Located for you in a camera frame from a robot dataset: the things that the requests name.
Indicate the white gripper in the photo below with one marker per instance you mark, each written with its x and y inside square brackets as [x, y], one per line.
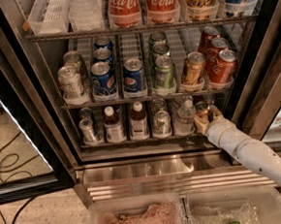
[217, 127]

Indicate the orange can shelf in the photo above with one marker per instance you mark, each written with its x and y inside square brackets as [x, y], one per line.
[202, 110]
[209, 98]
[193, 67]

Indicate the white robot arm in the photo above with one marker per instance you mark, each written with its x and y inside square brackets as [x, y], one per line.
[256, 156]

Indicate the front green can bottom shelf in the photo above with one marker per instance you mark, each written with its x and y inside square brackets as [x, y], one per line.
[162, 124]

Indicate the green can shelf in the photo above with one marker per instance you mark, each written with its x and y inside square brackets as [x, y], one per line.
[160, 50]
[162, 124]
[163, 74]
[158, 105]
[157, 38]

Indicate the orange can middle shelf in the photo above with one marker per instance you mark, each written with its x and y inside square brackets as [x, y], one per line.
[193, 67]

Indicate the front red Coke can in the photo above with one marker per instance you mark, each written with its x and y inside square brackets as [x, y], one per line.
[223, 67]

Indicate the red coke can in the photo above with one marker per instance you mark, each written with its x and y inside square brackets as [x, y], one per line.
[207, 35]
[214, 46]
[223, 67]

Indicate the rear green can bottom shelf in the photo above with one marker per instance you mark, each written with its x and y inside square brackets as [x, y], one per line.
[158, 105]

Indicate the front green can middle shelf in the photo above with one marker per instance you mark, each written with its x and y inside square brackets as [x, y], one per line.
[163, 74]

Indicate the middle red Coke can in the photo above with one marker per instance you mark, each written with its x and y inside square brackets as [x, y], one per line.
[214, 46]

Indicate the rear red Coke can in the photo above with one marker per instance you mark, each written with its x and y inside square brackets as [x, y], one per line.
[207, 35]

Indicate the stainless steel fridge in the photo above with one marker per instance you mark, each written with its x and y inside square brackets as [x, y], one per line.
[251, 100]

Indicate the single right Pepsi can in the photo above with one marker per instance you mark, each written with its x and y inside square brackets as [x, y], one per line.
[133, 75]

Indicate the rear green can middle shelf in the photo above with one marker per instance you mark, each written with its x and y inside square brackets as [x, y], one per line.
[157, 38]

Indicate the front left Pepsi can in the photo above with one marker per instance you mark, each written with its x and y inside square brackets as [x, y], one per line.
[102, 76]

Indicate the front slim silver can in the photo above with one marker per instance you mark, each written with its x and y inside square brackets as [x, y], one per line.
[88, 130]

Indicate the slim silver can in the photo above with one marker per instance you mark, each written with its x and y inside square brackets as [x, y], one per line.
[88, 130]
[85, 112]

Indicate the rear slim silver can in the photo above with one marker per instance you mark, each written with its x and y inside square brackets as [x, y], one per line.
[85, 112]

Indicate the middle left Pepsi can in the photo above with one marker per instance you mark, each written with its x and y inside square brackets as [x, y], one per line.
[103, 55]

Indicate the rear left Pepsi can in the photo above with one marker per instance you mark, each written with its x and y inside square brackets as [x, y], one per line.
[103, 42]

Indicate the front white can middle shelf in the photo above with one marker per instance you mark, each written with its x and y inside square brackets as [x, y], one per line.
[74, 92]

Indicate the white can shelf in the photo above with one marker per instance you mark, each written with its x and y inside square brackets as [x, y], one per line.
[74, 58]
[74, 92]

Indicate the rear white can middle shelf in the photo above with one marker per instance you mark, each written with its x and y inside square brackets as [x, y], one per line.
[74, 58]

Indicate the white ribbed container top shelf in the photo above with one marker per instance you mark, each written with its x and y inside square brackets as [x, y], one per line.
[86, 15]

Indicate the open fridge glass door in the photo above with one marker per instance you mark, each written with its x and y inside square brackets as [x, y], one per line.
[34, 157]

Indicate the empty clear tray top shelf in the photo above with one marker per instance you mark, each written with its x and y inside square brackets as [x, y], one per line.
[49, 17]

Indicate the front water bottle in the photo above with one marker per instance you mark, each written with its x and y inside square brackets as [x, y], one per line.
[184, 119]

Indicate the water bottle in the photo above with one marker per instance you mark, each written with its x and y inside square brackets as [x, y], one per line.
[184, 119]
[178, 101]

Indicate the rear water bottle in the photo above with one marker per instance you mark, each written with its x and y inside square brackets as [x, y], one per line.
[178, 101]

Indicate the right tea bottle white cap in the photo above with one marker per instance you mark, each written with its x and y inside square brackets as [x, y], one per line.
[138, 125]

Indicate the tea bottle white cap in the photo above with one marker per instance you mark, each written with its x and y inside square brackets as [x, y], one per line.
[113, 125]
[138, 125]

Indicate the right clear plastic bin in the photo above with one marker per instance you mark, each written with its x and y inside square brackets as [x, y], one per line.
[258, 205]

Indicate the clear plastic bin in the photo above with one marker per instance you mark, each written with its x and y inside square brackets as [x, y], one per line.
[258, 205]
[148, 209]

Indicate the left tea bottle white cap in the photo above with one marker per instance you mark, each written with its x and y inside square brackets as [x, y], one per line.
[113, 125]

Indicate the left clear plastic bin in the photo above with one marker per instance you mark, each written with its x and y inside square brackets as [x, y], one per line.
[148, 209]

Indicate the right Coca-Cola bottle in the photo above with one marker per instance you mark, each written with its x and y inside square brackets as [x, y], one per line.
[160, 10]

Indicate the coca-cola bottle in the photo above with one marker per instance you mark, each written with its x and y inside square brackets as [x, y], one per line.
[124, 12]
[160, 10]

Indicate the left Coca-Cola bottle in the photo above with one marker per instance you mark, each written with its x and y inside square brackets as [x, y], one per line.
[124, 12]

